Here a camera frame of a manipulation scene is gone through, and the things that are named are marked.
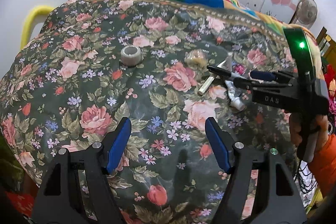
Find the black grey marker pen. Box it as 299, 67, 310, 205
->
233, 77, 293, 90

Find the white toothpaste tube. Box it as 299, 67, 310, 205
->
225, 81, 246, 111

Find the grey tape roll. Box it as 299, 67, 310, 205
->
121, 46, 142, 67

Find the person's right hand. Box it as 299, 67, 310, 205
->
289, 113, 329, 152

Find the white disposable razor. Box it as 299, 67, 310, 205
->
198, 52, 232, 96

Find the clear plastic wrapper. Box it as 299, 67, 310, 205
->
184, 49, 208, 69

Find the standing electric fan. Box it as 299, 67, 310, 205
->
292, 0, 318, 29

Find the dark floral bedspread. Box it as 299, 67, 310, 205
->
0, 0, 326, 224

